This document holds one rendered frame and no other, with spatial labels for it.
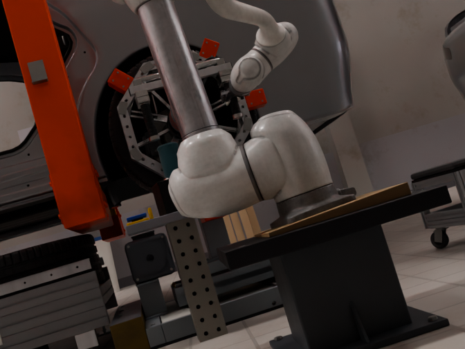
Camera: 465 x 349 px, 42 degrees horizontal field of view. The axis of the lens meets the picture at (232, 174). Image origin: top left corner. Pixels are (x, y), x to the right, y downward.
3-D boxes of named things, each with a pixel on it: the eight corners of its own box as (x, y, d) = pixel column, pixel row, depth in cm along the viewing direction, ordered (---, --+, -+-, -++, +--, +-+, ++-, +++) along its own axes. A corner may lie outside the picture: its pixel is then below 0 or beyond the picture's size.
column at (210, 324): (224, 329, 217) (191, 217, 220) (228, 333, 207) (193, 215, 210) (197, 338, 215) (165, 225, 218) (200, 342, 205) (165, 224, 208)
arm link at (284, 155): (336, 181, 144) (304, 95, 146) (265, 207, 145) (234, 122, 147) (332, 183, 160) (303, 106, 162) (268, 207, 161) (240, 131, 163)
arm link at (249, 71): (243, 100, 213) (268, 75, 215) (252, 88, 197) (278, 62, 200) (222, 79, 213) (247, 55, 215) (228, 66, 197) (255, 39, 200)
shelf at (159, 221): (240, 203, 227) (237, 195, 227) (248, 199, 210) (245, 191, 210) (129, 236, 219) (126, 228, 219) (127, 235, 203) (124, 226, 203)
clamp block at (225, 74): (230, 85, 248) (226, 73, 248) (233, 79, 239) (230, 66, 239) (219, 88, 247) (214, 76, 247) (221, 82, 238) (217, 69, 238)
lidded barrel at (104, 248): (126, 287, 737) (111, 234, 743) (121, 291, 683) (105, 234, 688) (82, 300, 733) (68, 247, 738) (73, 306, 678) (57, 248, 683)
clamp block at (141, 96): (150, 106, 242) (146, 93, 242) (150, 100, 233) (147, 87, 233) (138, 109, 241) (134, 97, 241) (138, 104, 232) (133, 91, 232)
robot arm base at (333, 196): (372, 193, 147) (364, 172, 147) (291, 223, 141) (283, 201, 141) (342, 202, 164) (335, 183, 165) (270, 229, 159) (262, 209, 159)
